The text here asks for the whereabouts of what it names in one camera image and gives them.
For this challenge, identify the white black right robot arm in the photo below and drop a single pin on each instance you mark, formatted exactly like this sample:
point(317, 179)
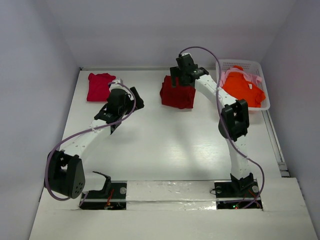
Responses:
point(233, 123)

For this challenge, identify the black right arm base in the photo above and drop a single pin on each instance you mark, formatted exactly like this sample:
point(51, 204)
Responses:
point(229, 198)

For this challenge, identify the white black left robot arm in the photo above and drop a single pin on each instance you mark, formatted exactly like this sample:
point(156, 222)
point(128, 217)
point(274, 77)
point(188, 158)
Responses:
point(64, 172)

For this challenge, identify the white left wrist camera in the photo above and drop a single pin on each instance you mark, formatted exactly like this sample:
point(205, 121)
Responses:
point(116, 84)

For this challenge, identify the pink t shirt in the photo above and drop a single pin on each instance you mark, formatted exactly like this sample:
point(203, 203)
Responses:
point(249, 77)

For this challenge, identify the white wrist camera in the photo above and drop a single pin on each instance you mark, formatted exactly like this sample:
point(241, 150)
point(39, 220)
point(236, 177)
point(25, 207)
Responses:
point(185, 54)
point(116, 84)

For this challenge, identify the white plastic laundry basket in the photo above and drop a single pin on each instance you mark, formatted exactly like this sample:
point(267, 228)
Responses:
point(251, 67)

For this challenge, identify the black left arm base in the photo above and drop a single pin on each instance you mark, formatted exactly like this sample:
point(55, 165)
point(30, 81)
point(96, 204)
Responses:
point(111, 197)

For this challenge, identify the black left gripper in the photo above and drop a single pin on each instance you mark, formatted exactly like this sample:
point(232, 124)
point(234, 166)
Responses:
point(138, 102)

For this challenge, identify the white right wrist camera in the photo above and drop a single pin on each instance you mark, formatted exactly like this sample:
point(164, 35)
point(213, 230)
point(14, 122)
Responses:
point(185, 54)

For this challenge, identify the folded bright red t shirt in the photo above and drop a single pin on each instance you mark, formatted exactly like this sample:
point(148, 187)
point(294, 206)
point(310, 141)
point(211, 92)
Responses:
point(98, 89)

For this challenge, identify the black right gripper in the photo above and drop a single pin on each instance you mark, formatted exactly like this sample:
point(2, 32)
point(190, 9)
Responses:
point(178, 76)

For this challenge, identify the dark red t shirt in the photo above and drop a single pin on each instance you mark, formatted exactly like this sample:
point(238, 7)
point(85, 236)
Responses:
point(181, 97)

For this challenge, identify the orange t shirt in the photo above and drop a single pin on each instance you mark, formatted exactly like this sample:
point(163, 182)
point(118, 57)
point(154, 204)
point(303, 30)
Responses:
point(239, 88)

